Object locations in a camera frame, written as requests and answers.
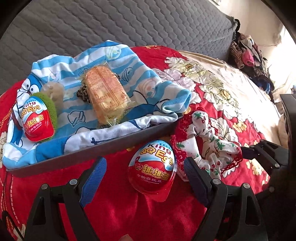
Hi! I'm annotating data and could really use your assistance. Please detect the packaged bread snack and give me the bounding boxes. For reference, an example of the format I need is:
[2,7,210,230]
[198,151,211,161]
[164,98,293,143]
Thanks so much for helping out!
[83,63,135,126]

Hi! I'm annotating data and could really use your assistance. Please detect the beige sheer scrunchie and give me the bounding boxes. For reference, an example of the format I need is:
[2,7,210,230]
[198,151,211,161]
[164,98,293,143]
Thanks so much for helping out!
[41,82,64,115]

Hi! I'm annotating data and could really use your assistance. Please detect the beige bed sheet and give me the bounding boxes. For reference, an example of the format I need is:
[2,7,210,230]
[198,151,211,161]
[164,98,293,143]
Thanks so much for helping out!
[180,51,288,149]

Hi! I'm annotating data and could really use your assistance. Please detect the red surprise egg toy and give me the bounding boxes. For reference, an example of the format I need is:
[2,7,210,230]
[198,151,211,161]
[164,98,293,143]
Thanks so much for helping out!
[22,95,49,142]

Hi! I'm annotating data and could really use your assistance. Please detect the grey quilted pillow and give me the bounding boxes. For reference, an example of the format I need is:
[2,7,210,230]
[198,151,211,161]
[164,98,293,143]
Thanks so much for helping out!
[1,1,238,92]

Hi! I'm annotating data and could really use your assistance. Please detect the dark grey tray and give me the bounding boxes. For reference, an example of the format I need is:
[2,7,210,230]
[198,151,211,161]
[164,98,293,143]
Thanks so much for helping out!
[3,115,177,177]

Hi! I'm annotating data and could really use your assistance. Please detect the blue striped cartoon cloth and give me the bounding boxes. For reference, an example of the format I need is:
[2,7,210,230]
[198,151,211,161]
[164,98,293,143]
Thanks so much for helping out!
[1,40,192,169]

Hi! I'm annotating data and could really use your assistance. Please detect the cherry print white scrunchie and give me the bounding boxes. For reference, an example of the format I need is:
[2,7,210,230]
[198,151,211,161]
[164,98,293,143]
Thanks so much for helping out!
[171,108,243,182]

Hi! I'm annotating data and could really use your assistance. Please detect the pile of clothes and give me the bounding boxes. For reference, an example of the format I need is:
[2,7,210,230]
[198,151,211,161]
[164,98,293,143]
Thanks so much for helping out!
[229,32,274,102]

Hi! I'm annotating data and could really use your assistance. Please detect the person's hand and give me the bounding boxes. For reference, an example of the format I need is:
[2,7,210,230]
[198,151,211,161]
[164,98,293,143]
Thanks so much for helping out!
[119,235,133,241]

